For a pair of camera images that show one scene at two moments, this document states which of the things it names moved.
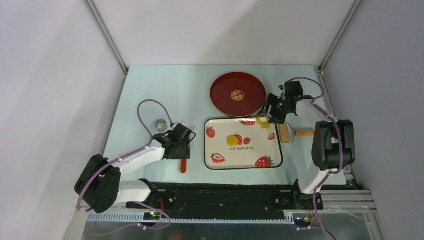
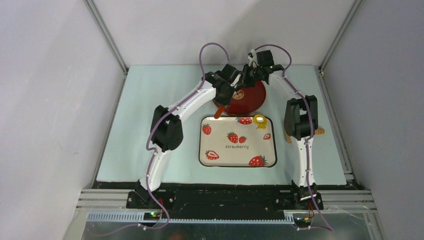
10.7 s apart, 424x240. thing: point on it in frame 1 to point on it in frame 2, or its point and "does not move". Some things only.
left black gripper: (185, 153) to (225, 102)
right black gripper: (277, 119) to (243, 82)
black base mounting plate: (227, 198) does not move
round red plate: (238, 94) does not move
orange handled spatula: (183, 166) to (219, 112)
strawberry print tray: (240, 143) does not move
